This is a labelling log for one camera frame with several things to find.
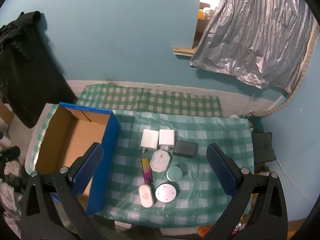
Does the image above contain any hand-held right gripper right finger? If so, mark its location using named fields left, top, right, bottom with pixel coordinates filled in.
left=200, top=143, right=289, bottom=240

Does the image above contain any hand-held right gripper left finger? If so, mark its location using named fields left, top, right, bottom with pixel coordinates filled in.
left=20, top=142, right=115, bottom=240

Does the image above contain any blue cardboard box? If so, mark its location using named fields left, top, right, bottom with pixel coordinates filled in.
left=35, top=102, right=122, bottom=215

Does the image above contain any dark grey wall charger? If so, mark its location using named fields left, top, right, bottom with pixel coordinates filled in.
left=173, top=140, right=199, bottom=158

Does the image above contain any green metal tin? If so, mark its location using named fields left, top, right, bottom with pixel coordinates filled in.
left=166, top=166, right=183, bottom=182

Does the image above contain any colourful rectangular bar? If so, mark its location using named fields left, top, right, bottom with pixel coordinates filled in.
left=141, top=158, right=153, bottom=184

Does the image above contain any round silver disc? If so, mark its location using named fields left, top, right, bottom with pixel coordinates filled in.
left=155, top=183, right=178, bottom=203

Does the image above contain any white octagonal box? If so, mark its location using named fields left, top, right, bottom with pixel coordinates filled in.
left=151, top=150, right=171, bottom=172

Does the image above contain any white wall charger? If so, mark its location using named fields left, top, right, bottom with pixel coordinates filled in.
left=140, top=129, right=160, bottom=153
left=159, top=129, right=177, bottom=152

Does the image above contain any white oval case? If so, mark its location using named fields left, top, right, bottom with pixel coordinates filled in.
left=138, top=184, right=157, bottom=208

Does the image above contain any dark cushion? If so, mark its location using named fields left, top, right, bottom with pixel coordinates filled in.
left=251, top=132, right=277, bottom=164

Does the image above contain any striped clothing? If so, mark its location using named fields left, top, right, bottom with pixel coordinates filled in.
left=0, top=160, right=28, bottom=230

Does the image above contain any green checkered tablecloth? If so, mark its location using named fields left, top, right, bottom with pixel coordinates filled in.
left=26, top=84, right=223, bottom=170

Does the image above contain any black hanging clothing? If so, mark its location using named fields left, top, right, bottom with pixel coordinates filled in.
left=0, top=10, right=78, bottom=128

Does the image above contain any wooden plank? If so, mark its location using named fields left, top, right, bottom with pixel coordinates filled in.
left=173, top=46, right=194, bottom=57

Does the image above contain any silver crinkled curtain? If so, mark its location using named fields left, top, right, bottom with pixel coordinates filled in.
left=190, top=0, right=314, bottom=94

